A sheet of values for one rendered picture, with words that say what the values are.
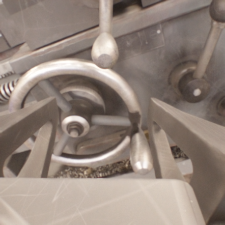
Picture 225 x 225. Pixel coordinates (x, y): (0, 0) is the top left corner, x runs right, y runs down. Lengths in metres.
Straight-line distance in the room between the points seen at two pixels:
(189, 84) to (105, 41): 0.18
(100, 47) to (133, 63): 0.17
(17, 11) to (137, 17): 0.17
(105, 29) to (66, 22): 0.10
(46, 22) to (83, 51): 0.07
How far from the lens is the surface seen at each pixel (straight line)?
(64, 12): 0.33
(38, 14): 0.34
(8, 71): 0.58
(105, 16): 0.23
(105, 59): 0.18
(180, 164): 0.53
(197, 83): 0.34
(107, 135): 0.43
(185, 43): 0.36
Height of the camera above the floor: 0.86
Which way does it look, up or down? 34 degrees down
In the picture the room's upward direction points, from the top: 24 degrees counter-clockwise
